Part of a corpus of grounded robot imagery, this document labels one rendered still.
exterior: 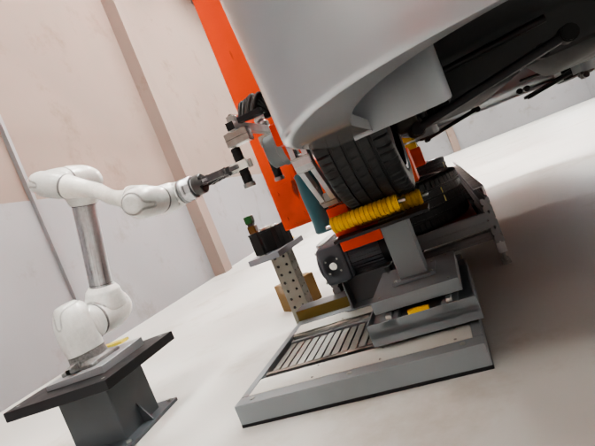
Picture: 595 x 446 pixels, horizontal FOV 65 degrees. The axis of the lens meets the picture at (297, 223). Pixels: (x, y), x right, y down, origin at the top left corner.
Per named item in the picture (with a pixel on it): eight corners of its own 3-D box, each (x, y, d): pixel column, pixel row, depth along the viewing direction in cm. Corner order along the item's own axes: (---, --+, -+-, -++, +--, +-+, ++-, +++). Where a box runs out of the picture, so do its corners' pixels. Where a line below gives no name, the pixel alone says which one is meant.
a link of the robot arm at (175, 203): (195, 203, 179) (176, 207, 167) (163, 218, 184) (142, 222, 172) (184, 178, 179) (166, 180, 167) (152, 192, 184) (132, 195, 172)
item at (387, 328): (485, 320, 143) (474, 291, 143) (375, 350, 155) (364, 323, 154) (472, 277, 191) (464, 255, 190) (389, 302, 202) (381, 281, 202)
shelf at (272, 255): (280, 257, 225) (277, 250, 225) (250, 267, 231) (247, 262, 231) (303, 239, 266) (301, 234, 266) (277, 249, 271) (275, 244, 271)
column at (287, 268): (315, 323, 247) (285, 250, 245) (298, 328, 250) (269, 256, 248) (320, 317, 256) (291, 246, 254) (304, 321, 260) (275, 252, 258)
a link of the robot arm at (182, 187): (181, 204, 170) (194, 198, 168) (172, 181, 170) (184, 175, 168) (193, 202, 179) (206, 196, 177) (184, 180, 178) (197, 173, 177)
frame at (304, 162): (330, 208, 149) (266, 48, 147) (312, 215, 151) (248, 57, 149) (357, 192, 201) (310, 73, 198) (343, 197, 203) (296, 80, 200)
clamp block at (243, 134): (250, 138, 161) (243, 124, 161) (227, 149, 164) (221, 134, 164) (255, 138, 166) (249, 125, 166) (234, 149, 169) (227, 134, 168)
